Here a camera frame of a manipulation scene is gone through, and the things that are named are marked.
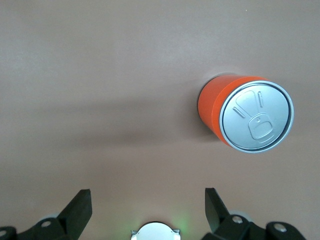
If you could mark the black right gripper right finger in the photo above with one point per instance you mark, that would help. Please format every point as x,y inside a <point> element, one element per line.
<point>217,217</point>

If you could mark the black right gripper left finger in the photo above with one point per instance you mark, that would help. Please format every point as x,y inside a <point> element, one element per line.
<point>72,217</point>

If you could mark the orange can with grey lid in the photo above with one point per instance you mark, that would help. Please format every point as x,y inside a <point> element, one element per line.
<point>255,120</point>

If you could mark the brown table cover cloth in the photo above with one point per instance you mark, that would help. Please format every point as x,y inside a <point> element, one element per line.
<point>100,100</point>

